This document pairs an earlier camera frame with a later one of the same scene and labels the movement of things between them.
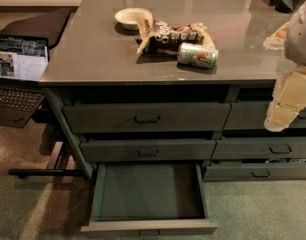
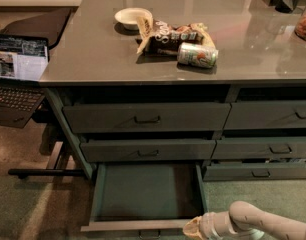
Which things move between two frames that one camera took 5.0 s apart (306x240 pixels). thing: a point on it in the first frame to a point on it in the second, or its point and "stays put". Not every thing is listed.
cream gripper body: (300, 37) to (208, 226)
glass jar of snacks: (276, 41) to (304, 27)
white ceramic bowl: (129, 17) stays put
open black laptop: (21, 65) stays put
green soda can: (197, 55) stays put
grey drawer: (149, 200) stays put
